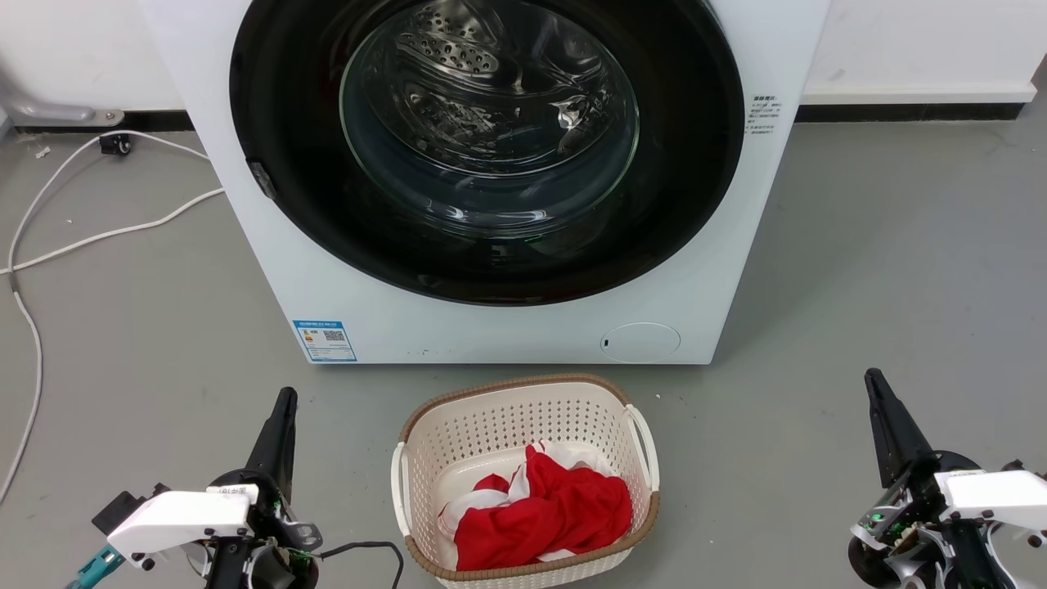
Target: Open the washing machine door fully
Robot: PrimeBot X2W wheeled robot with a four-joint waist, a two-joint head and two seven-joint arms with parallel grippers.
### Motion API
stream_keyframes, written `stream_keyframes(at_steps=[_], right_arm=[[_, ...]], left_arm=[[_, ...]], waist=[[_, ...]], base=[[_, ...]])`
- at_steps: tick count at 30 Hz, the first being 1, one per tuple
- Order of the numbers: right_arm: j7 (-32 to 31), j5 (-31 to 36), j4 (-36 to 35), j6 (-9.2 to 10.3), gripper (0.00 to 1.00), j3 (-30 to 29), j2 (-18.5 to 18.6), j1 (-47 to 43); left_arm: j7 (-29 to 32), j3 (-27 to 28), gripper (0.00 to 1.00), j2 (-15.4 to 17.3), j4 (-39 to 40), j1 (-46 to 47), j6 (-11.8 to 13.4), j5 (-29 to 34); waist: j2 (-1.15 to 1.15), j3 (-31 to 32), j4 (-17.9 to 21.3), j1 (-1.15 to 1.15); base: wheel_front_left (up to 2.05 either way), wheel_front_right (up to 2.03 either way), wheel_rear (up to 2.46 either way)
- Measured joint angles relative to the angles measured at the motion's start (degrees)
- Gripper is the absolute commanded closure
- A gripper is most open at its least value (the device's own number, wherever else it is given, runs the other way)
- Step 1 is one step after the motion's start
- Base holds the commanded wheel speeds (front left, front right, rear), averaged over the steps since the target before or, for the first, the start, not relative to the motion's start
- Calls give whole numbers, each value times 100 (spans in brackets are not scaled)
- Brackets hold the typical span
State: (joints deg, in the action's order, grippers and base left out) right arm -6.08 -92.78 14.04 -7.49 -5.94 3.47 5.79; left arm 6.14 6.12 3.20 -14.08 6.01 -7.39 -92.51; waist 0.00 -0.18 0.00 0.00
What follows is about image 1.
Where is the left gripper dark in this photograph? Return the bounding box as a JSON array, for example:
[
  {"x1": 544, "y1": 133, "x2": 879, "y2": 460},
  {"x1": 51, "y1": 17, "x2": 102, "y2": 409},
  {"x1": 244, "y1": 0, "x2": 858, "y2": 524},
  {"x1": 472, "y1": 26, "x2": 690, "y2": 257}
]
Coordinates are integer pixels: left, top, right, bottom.
[{"x1": 204, "y1": 387, "x2": 324, "y2": 589}]

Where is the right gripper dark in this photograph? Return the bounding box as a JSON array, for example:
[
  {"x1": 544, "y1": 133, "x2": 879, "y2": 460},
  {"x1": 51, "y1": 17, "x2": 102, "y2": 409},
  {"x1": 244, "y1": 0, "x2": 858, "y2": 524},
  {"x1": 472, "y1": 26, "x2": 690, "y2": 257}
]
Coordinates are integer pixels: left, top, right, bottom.
[{"x1": 847, "y1": 368, "x2": 1027, "y2": 589}]

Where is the black round glass washer door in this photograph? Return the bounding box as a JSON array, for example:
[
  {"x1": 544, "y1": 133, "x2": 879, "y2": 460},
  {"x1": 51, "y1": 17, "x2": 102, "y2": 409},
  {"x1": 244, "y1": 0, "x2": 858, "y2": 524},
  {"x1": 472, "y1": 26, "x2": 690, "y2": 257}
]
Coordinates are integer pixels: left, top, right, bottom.
[{"x1": 229, "y1": 0, "x2": 745, "y2": 308}]

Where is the white front-load washing machine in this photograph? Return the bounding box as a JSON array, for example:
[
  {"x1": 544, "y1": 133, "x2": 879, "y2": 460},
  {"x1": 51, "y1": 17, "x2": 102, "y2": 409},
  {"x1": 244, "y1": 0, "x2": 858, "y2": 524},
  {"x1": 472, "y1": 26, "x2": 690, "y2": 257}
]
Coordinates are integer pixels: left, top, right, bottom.
[{"x1": 135, "y1": 0, "x2": 831, "y2": 366}]

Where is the blue energy label sticker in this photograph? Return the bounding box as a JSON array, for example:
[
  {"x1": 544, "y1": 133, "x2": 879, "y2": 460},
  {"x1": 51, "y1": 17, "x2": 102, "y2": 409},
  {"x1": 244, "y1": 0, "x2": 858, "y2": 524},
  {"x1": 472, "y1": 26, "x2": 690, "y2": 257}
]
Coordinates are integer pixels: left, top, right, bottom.
[{"x1": 293, "y1": 320, "x2": 358, "y2": 363}]

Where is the cream perforated laundry basket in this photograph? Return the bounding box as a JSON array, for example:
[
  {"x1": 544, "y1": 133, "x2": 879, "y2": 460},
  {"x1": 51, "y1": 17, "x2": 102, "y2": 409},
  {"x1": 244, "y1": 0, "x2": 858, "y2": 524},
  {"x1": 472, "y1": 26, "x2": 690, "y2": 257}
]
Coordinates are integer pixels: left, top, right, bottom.
[{"x1": 390, "y1": 374, "x2": 660, "y2": 589}]

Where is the round white filter cover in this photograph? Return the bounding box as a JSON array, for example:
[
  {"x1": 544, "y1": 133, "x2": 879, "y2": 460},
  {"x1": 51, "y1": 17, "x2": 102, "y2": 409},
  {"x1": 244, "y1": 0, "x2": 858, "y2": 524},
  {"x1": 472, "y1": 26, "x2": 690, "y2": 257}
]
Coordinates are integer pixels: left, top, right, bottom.
[{"x1": 600, "y1": 321, "x2": 681, "y2": 364}]

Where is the red and white garment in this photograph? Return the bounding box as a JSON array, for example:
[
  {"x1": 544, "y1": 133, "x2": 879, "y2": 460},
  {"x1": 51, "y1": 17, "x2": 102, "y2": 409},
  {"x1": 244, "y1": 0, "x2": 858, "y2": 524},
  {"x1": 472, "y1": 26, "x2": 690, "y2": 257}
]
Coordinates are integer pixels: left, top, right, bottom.
[{"x1": 436, "y1": 440, "x2": 635, "y2": 572}]

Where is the printed text instruction sticker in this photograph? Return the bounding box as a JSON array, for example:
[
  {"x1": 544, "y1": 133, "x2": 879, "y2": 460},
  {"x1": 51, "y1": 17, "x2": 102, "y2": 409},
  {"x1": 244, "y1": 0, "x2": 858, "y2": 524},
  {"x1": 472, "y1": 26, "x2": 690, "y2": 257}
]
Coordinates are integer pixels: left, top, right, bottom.
[{"x1": 744, "y1": 92, "x2": 784, "y2": 140}]

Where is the grey metal pipe foot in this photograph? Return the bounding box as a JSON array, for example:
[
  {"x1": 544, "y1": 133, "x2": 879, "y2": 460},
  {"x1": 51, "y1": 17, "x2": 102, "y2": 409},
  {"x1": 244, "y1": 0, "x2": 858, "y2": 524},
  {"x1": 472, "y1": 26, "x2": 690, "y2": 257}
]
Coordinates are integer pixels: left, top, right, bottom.
[{"x1": 0, "y1": 75, "x2": 125, "y2": 128}]

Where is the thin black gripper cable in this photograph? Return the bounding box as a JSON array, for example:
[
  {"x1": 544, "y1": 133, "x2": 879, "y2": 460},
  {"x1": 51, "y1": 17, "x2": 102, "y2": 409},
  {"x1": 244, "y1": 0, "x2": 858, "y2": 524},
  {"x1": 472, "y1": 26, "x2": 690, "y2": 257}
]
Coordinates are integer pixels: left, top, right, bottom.
[{"x1": 316, "y1": 541, "x2": 406, "y2": 589}]

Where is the teal cable connector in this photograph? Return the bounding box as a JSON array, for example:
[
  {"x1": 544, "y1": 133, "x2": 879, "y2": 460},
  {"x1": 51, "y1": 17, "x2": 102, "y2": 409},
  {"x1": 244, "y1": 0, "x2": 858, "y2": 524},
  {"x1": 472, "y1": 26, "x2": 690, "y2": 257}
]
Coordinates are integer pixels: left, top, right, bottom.
[{"x1": 65, "y1": 546, "x2": 125, "y2": 589}]

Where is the white floor cable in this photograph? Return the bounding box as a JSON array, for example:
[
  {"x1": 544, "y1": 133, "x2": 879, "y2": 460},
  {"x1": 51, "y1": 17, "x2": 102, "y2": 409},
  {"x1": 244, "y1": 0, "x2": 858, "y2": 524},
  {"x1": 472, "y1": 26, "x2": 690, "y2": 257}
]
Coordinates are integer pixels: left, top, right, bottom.
[
  {"x1": 0, "y1": 129, "x2": 212, "y2": 504},
  {"x1": 0, "y1": 188, "x2": 226, "y2": 276}
]

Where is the black wall baseboard strip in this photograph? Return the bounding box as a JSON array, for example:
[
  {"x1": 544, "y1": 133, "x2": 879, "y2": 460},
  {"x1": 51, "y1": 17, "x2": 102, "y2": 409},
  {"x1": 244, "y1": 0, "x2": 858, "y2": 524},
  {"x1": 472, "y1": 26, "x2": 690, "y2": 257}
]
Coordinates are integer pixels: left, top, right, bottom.
[{"x1": 795, "y1": 101, "x2": 1028, "y2": 123}]

